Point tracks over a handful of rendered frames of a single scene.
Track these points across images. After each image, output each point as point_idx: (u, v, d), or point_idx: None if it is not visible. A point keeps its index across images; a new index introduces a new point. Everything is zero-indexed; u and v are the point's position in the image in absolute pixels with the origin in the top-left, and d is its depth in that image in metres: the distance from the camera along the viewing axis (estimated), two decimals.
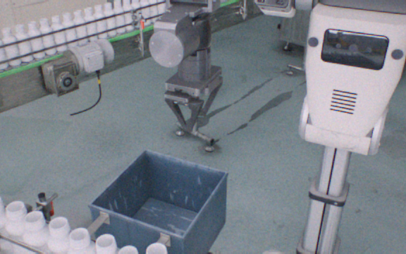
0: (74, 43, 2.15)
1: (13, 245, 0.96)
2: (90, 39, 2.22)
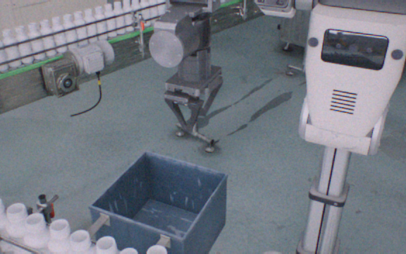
0: (74, 44, 2.15)
1: (13, 247, 0.97)
2: (90, 40, 2.22)
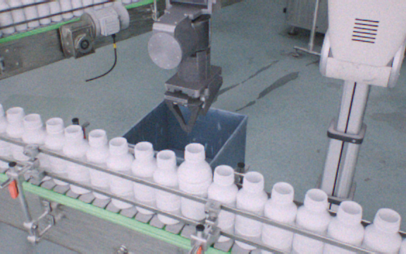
0: (90, 8, 2.19)
1: (51, 160, 1.01)
2: (106, 5, 2.26)
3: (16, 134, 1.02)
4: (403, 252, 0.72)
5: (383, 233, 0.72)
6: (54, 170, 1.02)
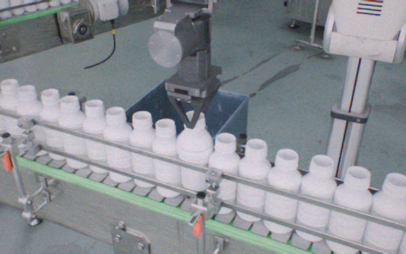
0: None
1: (46, 133, 0.97)
2: None
3: (10, 106, 0.99)
4: None
5: (393, 198, 0.69)
6: (50, 144, 0.99)
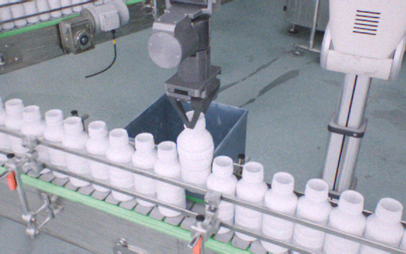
0: (89, 4, 2.18)
1: (51, 152, 1.00)
2: (105, 1, 2.25)
3: (15, 125, 1.01)
4: (405, 242, 0.71)
5: (385, 223, 0.71)
6: (54, 163, 1.01)
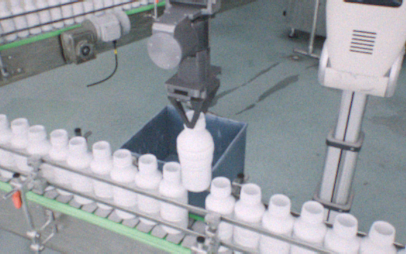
0: (91, 14, 2.21)
1: (56, 171, 1.02)
2: (106, 11, 2.28)
3: (21, 144, 1.04)
4: None
5: (378, 245, 0.74)
6: (59, 181, 1.04)
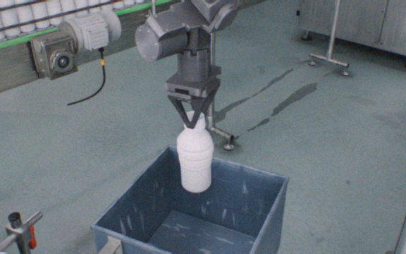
0: (72, 15, 1.73)
1: None
2: (91, 11, 1.81)
3: None
4: None
5: None
6: None
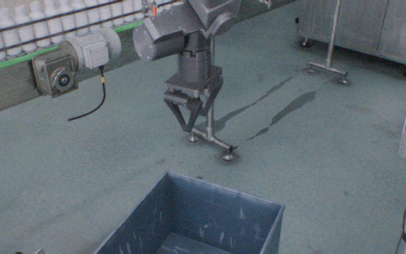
0: (72, 33, 1.76)
1: None
2: (92, 28, 1.83)
3: None
4: None
5: None
6: None
